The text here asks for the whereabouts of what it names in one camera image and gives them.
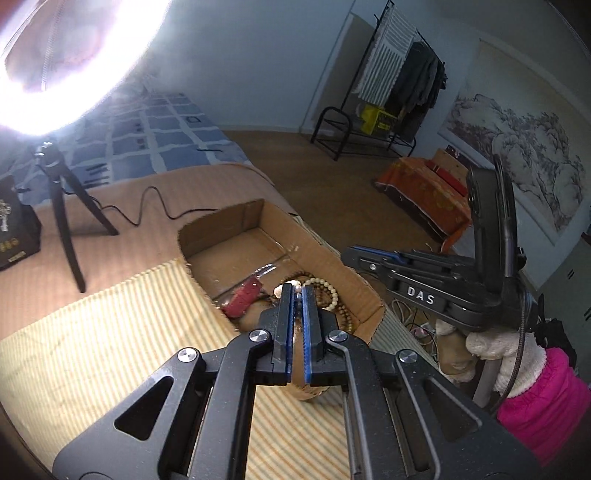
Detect black power cable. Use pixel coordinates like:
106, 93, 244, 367
65, 187, 232, 227

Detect brown bead necklace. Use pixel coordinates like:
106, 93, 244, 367
279, 272, 361, 333

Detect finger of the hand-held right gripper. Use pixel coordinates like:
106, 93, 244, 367
355, 257, 408, 278
342, 246, 403, 265

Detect white striped towel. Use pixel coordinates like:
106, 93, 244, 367
355, 7, 416, 104

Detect cardboard box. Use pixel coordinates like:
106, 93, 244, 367
178, 198, 386, 402

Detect yellow striped cloth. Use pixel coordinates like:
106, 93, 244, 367
0, 258, 444, 480

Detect brown cardboard panel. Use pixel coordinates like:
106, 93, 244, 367
434, 147, 469, 178

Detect red box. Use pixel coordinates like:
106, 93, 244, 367
427, 161, 468, 195

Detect white ring light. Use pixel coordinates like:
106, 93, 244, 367
0, 0, 174, 137

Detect dark hanging clothes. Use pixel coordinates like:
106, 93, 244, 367
388, 41, 448, 116

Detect blue patterned blanket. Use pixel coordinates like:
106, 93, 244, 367
0, 85, 252, 206

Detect black clothes rack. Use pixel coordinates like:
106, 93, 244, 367
311, 0, 446, 161

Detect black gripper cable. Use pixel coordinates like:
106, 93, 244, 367
492, 295, 532, 411

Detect person's right hand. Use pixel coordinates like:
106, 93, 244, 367
465, 329, 549, 398

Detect beige fabric object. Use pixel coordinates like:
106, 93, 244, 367
434, 318, 477, 384

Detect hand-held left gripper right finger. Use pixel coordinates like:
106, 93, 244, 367
302, 284, 543, 480

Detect grey cabinet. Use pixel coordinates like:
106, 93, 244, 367
531, 222, 591, 324

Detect landscape wall painting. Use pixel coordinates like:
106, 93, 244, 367
438, 39, 591, 243

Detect yellow box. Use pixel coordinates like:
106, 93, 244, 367
360, 105, 398, 134

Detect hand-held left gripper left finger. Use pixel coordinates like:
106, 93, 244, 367
52, 282, 296, 480

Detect white bead necklace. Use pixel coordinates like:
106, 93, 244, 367
273, 282, 308, 333

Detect black gift box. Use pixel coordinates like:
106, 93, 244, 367
0, 174, 42, 272

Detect orange patterned cloth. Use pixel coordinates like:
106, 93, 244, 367
374, 157, 474, 252

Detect tan bed sheet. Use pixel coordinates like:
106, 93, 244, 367
0, 161, 301, 342

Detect cream bead bracelet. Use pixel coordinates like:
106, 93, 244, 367
302, 276, 341, 311

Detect black tripod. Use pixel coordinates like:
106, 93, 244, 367
34, 141, 120, 294

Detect white cables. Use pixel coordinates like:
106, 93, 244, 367
390, 300, 439, 365

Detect person's right forearm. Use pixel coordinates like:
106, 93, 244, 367
496, 348, 585, 467

